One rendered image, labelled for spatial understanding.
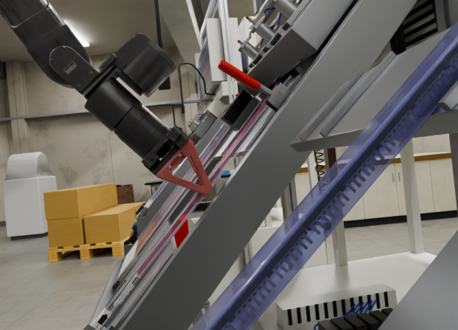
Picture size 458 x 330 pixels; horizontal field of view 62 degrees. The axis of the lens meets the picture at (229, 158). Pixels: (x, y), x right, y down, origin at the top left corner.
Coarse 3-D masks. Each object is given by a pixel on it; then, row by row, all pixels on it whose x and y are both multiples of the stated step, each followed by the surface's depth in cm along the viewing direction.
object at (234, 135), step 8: (296, 72) 64; (304, 72) 56; (296, 80) 58; (256, 96) 97; (272, 112) 57; (248, 120) 77; (264, 120) 60; (240, 128) 79; (264, 128) 55; (232, 136) 84; (256, 136) 57; (224, 144) 88; (248, 144) 57; (224, 152) 76; (240, 152) 61
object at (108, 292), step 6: (120, 264) 104; (114, 270) 96; (114, 276) 92; (108, 282) 85; (108, 288) 82; (102, 294) 78; (108, 294) 79; (102, 300) 74; (108, 300) 76; (96, 306) 73; (102, 306) 72; (96, 312) 68; (90, 324) 62
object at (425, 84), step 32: (448, 32) 14; (448, 64) 13; (416, 96) 13; (384, 128) 13; (416, 128) 13; (352, 160) 13; (384, 160) 13; (320, 192) 13; (352, 192) 13; (288, 224) 13; (320, 224) 12; (256, 256) 13; (288, 256) 12; (256, 288) 12; (224, 320) 12; (256, 320) 12
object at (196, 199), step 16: (288, 80) 57; (256, 128) 56; (240, 144) 55; (224, 160) 55; (192, 208) 53; (176, 224) 53; (160, 240) 52; (144, 272) 52; (128, 288) 51; (112, 304) 51
